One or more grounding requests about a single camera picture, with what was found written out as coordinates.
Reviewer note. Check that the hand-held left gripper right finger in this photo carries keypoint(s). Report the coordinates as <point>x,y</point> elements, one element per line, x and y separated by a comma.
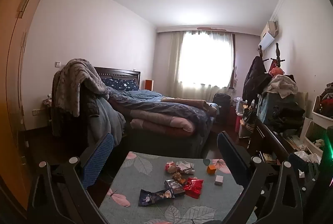
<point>229,151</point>

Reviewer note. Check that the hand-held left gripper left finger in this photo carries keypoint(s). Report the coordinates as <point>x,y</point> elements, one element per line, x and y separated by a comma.
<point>97,161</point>

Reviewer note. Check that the red and white wrapper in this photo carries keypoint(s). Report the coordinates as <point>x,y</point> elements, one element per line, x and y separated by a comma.
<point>170,167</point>

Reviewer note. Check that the orange cube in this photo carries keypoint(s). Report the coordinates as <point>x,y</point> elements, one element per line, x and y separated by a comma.
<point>211,170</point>

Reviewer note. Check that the small white box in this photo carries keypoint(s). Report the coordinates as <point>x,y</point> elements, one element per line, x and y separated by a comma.
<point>219,180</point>

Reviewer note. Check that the red container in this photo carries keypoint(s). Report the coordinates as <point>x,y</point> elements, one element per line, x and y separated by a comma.
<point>238,119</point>

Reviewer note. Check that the crumpled white tissues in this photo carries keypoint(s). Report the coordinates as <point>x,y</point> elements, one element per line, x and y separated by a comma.
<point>308,156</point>

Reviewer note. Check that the dark wooden desk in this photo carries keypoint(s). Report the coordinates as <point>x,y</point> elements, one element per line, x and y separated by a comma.
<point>268,135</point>

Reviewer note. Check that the light blue garment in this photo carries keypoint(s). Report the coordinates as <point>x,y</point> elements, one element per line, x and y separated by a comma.
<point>109,119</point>

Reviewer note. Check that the black suitcase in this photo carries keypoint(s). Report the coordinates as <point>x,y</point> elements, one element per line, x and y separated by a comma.
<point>222,106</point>

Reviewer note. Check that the crumpled white paper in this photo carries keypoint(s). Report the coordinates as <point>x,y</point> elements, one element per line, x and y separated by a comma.
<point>185,166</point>

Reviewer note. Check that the white plastic container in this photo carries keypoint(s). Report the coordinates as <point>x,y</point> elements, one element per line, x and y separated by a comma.
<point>240,104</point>

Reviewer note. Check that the green floral tablecloth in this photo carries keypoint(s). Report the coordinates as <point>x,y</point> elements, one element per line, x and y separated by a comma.
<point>145,177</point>

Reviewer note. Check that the red foil wrapper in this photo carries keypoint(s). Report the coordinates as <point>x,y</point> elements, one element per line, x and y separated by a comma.
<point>193,187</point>

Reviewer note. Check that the brown crumpled wrapper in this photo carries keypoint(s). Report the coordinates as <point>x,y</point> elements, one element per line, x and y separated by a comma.
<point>178,176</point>

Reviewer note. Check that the teal covered cabinet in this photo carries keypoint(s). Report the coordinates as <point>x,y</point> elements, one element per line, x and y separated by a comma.
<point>268,106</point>

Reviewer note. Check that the brown folded blanket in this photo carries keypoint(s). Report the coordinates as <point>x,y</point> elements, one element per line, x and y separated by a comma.
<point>187,103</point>

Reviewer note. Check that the silver snack wrapper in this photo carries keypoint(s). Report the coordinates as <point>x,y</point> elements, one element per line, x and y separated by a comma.
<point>175,186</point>

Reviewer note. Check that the dark blue snack wrapper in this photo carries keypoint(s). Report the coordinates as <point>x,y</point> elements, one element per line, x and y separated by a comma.
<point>152,198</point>

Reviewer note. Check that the bed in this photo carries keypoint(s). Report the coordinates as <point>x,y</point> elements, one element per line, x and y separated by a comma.
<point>161,143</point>

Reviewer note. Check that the black folded clothes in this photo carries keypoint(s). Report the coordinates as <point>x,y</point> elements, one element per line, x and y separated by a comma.
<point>291,114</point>

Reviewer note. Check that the white storage rack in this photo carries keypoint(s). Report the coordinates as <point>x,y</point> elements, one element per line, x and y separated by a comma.
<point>316,114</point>

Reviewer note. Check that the pink folded quilt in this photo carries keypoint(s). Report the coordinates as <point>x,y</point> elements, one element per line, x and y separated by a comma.
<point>161,122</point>

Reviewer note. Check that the black coat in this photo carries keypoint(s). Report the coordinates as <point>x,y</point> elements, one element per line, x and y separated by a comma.
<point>253,78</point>

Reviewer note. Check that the star print pillow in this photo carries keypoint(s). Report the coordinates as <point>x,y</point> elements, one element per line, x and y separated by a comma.
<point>119,83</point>

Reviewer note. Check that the blue duvet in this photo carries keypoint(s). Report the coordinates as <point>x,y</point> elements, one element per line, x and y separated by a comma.
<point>156,104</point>

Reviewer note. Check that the pile of white clothes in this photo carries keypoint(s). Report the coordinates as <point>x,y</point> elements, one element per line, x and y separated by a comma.
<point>282,86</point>

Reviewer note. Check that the dark wooden headboard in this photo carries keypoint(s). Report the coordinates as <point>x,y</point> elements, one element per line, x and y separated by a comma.
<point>117,73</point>

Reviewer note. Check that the orange bedside box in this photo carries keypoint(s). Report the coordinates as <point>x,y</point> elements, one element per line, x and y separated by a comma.
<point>149,84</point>

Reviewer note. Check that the sheer white curtains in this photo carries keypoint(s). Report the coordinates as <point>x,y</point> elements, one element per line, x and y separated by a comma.
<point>205,57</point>

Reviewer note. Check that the wooden coat rack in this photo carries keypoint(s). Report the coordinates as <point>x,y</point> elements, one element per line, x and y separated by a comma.
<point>277,57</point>

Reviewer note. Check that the white air conditioner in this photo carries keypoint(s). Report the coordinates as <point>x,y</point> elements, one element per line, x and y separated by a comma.
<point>268,36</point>

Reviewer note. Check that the wooden wardrobe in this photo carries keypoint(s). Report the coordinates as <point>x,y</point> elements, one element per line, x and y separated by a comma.
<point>15,57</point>

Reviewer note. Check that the white wall outlet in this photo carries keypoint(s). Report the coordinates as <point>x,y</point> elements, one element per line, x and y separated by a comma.
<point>37,112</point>

